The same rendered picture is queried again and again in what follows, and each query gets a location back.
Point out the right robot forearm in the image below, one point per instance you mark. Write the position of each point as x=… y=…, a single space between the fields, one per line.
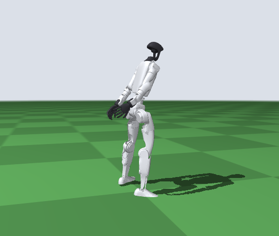
x=141 y=92

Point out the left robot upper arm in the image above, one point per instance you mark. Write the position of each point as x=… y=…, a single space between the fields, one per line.
x=130 y=85

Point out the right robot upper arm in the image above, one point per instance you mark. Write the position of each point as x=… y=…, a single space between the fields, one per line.
x=153 y=70

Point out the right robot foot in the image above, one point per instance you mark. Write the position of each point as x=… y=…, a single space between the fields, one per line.
x=146 y=193

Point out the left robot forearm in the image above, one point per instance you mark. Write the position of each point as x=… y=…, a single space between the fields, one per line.
x=124 y=96

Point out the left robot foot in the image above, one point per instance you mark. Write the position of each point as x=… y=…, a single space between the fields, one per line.
x=123 y=180

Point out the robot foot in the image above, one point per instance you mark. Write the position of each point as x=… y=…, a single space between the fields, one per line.
x=146 y=193
x=123 y=180

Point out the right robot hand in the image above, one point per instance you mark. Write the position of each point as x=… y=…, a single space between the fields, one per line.
x=124 y=108

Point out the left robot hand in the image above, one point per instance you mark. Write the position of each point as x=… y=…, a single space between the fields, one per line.
x=110 y=112

